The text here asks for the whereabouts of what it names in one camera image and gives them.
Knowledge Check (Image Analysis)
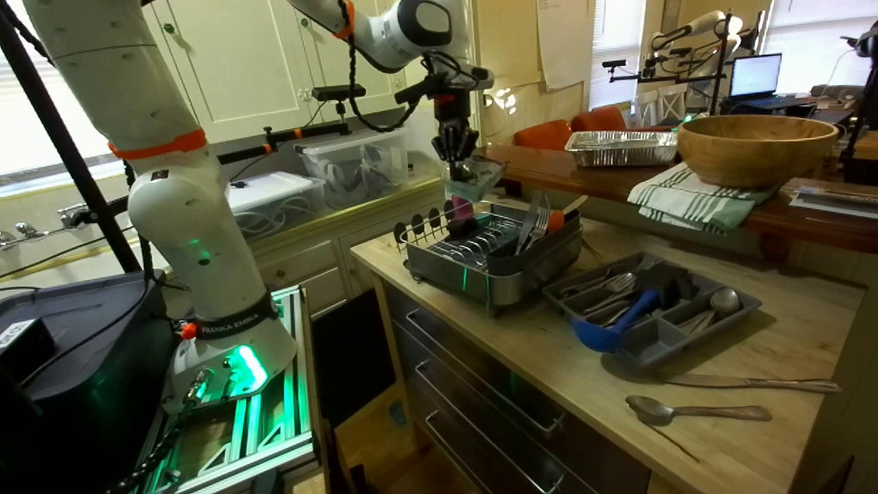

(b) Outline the green white striped towel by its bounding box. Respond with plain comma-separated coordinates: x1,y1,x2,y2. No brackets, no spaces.
625,162,777,233

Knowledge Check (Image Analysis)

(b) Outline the open laptop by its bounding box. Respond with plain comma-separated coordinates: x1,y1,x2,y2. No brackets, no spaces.
725,49,788,103

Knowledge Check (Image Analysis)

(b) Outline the black equipment box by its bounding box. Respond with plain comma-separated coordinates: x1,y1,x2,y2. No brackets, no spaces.
0,269,180,494

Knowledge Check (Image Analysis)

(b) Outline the black tripod pole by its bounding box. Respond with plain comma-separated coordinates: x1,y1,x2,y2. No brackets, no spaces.
0,0,144,277

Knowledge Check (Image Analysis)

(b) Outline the wooden bowl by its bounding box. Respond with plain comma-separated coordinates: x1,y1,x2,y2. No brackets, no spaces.
674,112,843,192

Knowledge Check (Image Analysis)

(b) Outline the loose metal spoon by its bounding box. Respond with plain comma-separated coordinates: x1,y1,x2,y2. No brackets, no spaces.
622,392,773,428

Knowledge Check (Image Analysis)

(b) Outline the clear plastic storage bin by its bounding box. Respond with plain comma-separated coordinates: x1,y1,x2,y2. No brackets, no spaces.
299,131,419,208
221,170,328,243

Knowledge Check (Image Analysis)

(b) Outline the red spatula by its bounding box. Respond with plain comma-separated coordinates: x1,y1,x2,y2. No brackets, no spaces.
544,192,590,236

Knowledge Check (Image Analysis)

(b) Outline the pale printed sachet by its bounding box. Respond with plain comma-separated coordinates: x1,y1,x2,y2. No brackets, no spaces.
444,157,507,204

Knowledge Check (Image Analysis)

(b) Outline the thin metal utensil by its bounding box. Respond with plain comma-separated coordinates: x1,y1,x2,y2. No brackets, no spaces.
664,373,845,399

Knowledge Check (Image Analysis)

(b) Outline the metal tray spoon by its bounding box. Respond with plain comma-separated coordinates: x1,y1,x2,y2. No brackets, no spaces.
563,269,640,308
678,286,743,336

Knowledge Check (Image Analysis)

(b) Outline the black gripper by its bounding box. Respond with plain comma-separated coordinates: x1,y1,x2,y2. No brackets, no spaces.
430,90,483,184

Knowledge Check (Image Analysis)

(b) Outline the aluminium foil tray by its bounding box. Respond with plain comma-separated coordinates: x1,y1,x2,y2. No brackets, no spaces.
563,127,684,173

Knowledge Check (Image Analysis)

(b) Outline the blue plastic ladle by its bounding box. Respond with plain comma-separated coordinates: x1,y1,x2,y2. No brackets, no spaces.
567,286,664,358

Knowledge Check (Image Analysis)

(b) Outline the grey cutlery tray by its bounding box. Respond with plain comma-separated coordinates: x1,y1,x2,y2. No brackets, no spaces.
541,252,762,373

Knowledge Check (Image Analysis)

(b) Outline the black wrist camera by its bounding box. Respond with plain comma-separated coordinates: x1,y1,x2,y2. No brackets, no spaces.
393,64,497,105

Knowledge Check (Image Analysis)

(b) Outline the wooden drawer cabinet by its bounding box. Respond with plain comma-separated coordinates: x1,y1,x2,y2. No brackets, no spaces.
378,277,662,494

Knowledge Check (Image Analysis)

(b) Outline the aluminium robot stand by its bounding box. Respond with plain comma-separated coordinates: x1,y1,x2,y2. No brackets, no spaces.
118,282,321,494

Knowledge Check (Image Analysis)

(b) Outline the orange chair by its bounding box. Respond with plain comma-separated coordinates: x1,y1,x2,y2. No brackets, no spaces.
511,118,577,153
567,103,630,134

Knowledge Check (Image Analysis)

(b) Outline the dark grey dish rack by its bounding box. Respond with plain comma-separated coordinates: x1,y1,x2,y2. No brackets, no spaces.
393,192,586,317

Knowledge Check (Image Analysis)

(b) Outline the magenta plastic cup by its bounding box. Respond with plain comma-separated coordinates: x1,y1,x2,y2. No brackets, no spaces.
442,195,476,233

